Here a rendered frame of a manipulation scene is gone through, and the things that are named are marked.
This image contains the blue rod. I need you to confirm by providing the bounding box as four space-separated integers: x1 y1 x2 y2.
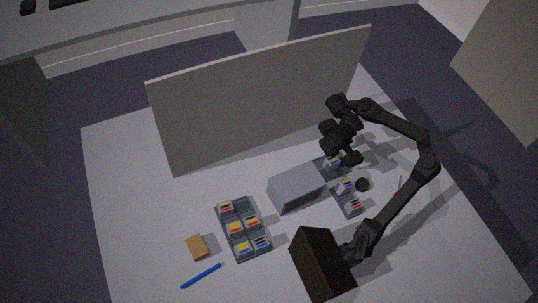
180 263 221 289

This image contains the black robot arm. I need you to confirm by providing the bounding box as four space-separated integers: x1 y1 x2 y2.
318 92 442 274

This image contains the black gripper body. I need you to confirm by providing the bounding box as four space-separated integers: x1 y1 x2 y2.
318 119 364 169

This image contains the grey flat panel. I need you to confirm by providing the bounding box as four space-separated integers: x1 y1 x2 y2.
144 24 372 179

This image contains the tan cardboard box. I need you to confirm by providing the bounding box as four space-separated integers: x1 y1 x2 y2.
185 233 210 262

